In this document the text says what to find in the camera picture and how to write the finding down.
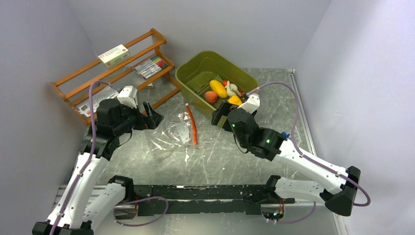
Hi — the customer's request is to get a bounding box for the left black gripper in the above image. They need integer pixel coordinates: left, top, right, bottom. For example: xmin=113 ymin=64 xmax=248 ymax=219
xmin=113 ymin=100 xmax=163 ymax=136

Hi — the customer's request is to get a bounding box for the clear zip top bag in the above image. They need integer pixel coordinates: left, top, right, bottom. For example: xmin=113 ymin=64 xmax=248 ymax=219
xmin=145 ymin=105 xmax=194 ymax=162

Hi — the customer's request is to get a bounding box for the white toy mushroom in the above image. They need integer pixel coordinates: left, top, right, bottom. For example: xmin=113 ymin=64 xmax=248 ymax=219
xmin=225 ymin=81 xmax=235 ymax=97

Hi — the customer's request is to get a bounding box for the white toy garlic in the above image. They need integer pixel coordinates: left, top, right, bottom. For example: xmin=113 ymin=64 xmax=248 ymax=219
xmin=229 ymin=83 xmax=242 ymax=97

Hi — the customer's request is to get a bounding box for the yellow toy mango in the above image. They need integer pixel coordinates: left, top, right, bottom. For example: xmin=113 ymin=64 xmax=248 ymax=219
xmin=209 ymin=80 xmax=228 ymax=98

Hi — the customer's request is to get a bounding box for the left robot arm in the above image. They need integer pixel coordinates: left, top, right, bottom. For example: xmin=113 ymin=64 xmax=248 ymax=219
xmin=32 ymin=98 xmax=164 ymax=235

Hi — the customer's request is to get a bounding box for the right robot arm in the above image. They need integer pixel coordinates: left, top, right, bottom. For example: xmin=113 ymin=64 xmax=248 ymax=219
xmin=211 ymin=102 xmax=361 ymax=216

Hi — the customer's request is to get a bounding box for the yellow toy bell pepper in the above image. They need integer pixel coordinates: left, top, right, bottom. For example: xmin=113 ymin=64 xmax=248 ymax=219
xmin=227 ymin=95 xmax=243 ymax=106

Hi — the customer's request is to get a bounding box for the orange toy peach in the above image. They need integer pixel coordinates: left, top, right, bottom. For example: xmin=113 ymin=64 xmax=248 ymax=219
xmin=204 ymin=91 xmax=218 ymax=104

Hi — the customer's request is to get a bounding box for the blue stapler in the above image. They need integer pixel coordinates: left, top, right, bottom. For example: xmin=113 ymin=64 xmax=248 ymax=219
xmin=281 ymin=132 xmax=290 ymax=138

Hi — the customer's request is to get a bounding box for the wooden shelf rack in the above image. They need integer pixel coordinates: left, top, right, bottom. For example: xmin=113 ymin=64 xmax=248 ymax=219
xmin=50 ymin=28 xmax=181 ymax=125

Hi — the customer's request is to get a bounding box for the pack of coloured markers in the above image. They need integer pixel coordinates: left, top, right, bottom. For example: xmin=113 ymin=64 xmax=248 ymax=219
xmin=134 ymin=55 xmax=168 ymax=79

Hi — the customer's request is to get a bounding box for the olive green plastic basin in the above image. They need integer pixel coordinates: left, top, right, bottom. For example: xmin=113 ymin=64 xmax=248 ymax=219
xmin=175 ymin=51 xmax=258 ymax=120

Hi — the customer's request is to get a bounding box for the clear flat plastic package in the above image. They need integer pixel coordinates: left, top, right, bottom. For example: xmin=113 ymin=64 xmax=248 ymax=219
xmin=76 ymin=87 xmax=119 ymax=118

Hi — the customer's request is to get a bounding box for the white green box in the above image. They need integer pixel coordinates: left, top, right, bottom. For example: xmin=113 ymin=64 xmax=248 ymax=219
xmin=97 ymin=44 xmax=130 ymax=68

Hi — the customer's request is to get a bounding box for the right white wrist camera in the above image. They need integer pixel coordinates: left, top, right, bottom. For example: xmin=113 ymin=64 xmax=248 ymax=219
xmin=238 ymin=94 xmax=260 ymax=114

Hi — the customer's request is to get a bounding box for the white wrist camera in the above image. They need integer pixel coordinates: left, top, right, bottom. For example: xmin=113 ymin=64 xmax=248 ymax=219
xmin=116 ymin=86 xmax=138 ymax=109
xmin=238 ymin=94 xmax=260 ymax=114

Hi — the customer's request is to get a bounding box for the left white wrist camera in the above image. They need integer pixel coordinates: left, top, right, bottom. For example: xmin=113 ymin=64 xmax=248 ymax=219
xmin=116 ymin=86 xmax=138 ymax=109

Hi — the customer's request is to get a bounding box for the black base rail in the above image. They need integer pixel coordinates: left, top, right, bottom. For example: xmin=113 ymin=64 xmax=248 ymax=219
xmin=114 ymin=185 xmax=295 ymax=219

